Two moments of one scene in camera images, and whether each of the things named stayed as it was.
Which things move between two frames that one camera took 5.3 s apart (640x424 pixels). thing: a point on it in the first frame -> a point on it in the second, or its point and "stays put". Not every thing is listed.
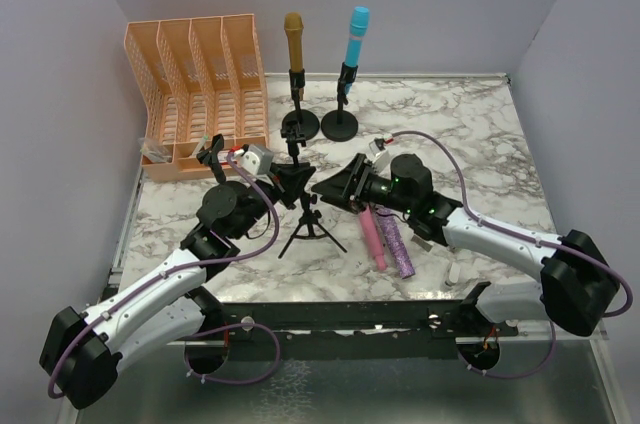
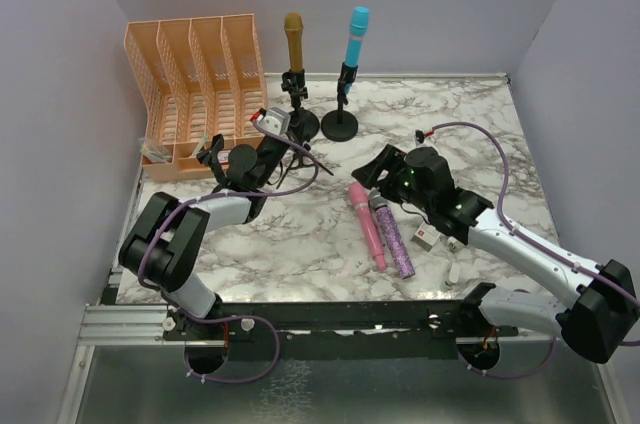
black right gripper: x=357 y=180 -> x=388 y=170
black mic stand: x=209 y=153 stays put
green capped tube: x=201 y=143 stays put
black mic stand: x=341 y=125 stays put
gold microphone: x=294 y=24 stays put
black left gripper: x=280 y=186 -> x=215 y=155
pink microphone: x=367 y=218 stays put
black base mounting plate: x=351 y=330 stays put
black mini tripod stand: x=309 y=227 -> x=294 y=80
